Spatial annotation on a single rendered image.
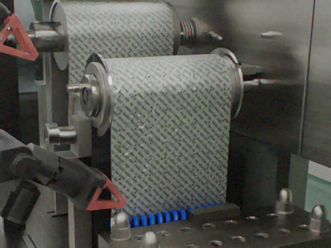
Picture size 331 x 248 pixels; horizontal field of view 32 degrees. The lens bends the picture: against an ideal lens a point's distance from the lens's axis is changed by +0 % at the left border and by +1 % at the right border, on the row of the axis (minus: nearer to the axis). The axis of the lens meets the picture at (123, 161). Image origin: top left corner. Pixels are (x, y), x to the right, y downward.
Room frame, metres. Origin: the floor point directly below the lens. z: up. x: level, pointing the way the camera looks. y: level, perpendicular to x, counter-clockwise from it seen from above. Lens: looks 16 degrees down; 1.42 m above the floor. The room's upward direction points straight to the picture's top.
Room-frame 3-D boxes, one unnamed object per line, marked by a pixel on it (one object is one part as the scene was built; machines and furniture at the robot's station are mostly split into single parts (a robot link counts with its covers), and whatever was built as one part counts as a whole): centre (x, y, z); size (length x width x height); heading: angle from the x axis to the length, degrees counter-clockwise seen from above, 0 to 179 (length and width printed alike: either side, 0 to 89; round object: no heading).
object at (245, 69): (1.14, -0.23, 1.28); 0.06 x 0.05 x 0.02; 112
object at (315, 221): (0.94, -0.34, 1.05); 0.04 x 0.04 x 0.04
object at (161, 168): (1.01, -0.09, 1.10); 0.23 x 0.01 x 0.18; 112
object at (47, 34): (1.25, 0.16, 1.33); 0.06 x 0.06 x 0.06; 22
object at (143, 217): (0.99, -0.10, 1.03); 0.21 x 0.04 x 0.03; 112
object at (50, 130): (1.03, 0.13, 1.18); 0.04 x 0.02 x 0.04; 22
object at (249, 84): (1.13, -0.22, 1.25); 0.07 x 0.04 x 0.04; 112
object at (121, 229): (0.90, 0.00, 1.05); 0.04 x 0.04 x 0.04
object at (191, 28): (1.36, -0.13, 1.33); 0.07 x 0.07 x 0.07; 22
